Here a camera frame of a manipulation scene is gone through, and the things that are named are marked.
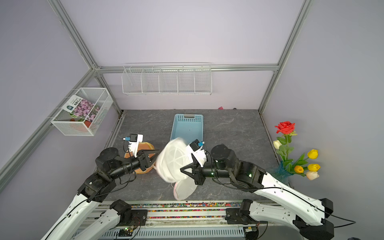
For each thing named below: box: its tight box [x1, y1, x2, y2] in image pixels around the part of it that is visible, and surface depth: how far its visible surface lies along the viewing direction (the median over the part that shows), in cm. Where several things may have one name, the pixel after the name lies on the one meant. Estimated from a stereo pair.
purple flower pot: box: [61, 94, 101, 128], surface depth 75 cm
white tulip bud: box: [273, 140, 283, 150], surface depth 70 cm
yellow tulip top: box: [307, 149, 319, 160], surface depth 65 cm
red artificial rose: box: [274, 121, 298, 139], surface depth 65 cm
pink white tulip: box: [306, 171, 320, 181], surface depth 60 cm
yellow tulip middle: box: [307, 163, 321, 172], surface depth 60 cm
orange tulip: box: [294, 165, 304, 174], surface depth 60 cm
